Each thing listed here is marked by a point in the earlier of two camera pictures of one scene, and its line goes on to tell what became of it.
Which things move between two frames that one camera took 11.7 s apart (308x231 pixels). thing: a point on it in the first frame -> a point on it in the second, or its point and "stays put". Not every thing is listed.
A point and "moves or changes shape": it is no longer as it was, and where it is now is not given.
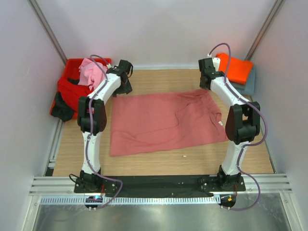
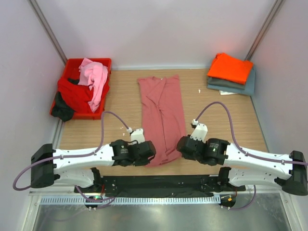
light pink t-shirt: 91,74 stays put
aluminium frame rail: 48,28 stays put
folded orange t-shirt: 239,70 stays put
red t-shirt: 71,90 stays put
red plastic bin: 70,70 stays put
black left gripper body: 125,87 -> 140,161
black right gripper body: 203,86 -> 198,158
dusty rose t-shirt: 148,122 moves or changes shape
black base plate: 205,184 stays put
